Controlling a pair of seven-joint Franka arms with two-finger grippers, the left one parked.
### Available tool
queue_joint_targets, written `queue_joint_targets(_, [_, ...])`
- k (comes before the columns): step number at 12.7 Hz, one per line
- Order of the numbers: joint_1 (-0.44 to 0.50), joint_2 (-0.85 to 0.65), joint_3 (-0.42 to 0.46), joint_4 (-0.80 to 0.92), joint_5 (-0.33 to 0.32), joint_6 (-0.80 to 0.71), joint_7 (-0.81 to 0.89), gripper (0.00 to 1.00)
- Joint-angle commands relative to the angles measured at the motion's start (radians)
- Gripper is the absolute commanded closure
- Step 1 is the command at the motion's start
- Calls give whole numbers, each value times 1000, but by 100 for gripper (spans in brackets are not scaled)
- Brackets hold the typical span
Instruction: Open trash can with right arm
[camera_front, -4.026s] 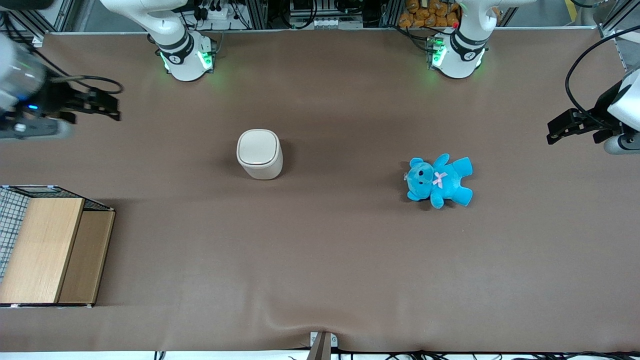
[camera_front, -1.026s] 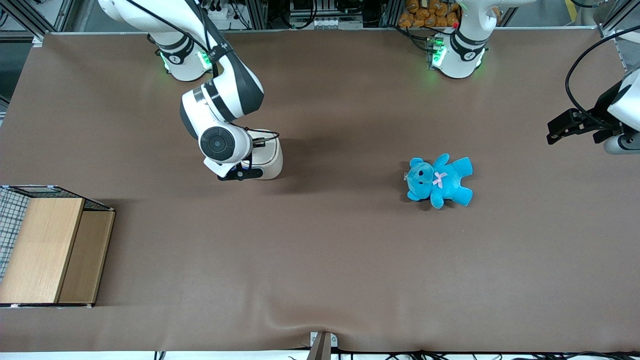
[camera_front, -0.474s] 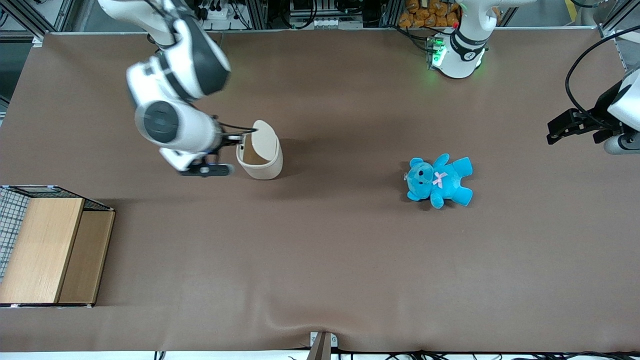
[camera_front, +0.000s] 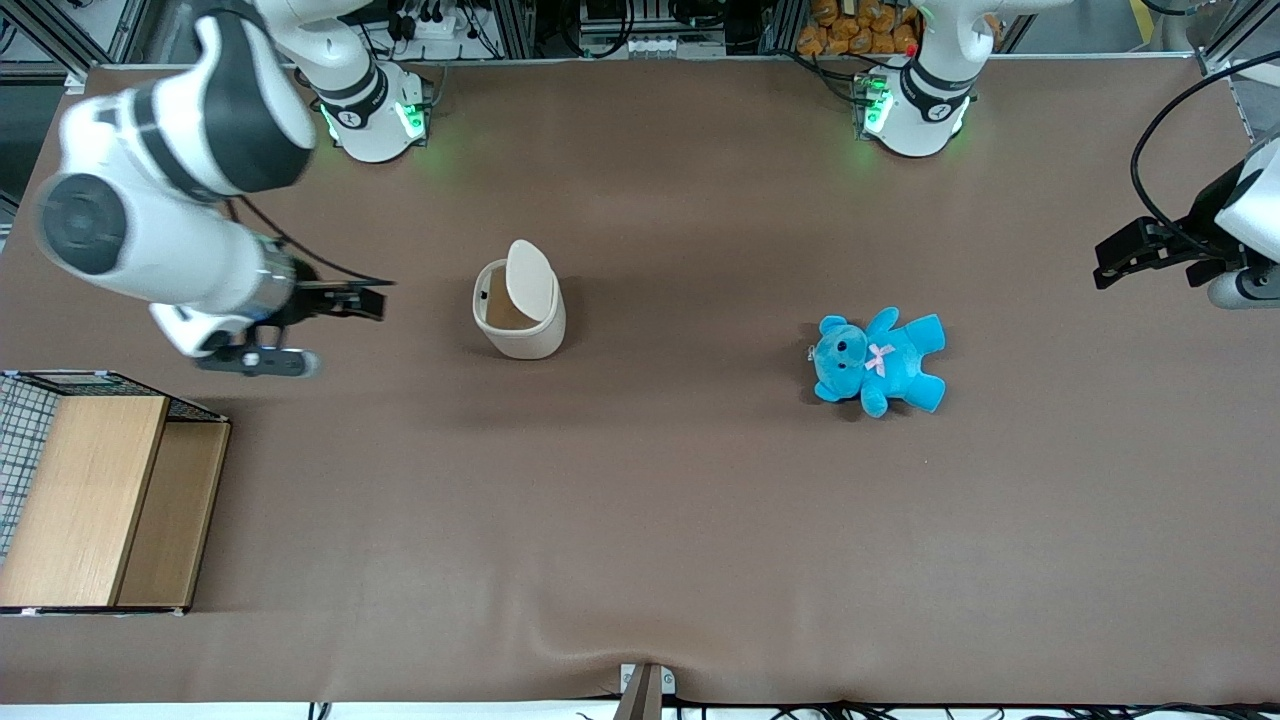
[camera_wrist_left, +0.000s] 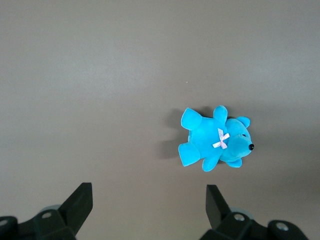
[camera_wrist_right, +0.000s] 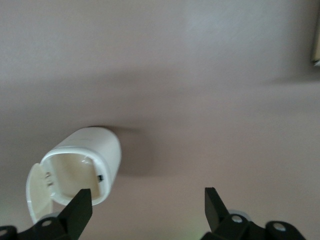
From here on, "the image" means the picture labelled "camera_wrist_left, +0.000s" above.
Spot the blue teddy bear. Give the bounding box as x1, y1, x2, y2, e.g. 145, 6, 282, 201
177, 104, 256, 174

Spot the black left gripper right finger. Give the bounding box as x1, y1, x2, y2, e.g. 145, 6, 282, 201
201, 184, 307, 240

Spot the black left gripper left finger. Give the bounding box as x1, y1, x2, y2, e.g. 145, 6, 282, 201
0, 182, 94, 240

